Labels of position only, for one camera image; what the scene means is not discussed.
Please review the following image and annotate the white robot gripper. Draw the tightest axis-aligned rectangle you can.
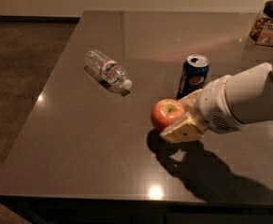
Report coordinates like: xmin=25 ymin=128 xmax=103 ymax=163
xmin=160 ymin=75 xmax=246 ymax=144

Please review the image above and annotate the red yellow apple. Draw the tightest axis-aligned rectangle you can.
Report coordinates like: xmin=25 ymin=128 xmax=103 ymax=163
xmin=151 ymin=99 xmax=185 ymax=132

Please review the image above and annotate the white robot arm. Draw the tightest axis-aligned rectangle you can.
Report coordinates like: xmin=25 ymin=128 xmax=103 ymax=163
xmin=160 ymin=57 xmax=273 ymax=143

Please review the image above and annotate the blue pepsi can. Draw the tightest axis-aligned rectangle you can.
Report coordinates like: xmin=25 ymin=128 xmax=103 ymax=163
xmin=177 ymin=54 xmax=209 ymax=99

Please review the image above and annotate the clear plastic water bottle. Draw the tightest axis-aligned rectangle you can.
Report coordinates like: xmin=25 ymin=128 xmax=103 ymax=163
xmin=85 ymin=49 xmax=133 ymax=90

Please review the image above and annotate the snack jar with black lid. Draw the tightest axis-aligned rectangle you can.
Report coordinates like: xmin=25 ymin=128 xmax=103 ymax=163
xmin=250 ymin=0 xmax=273 ymax=47

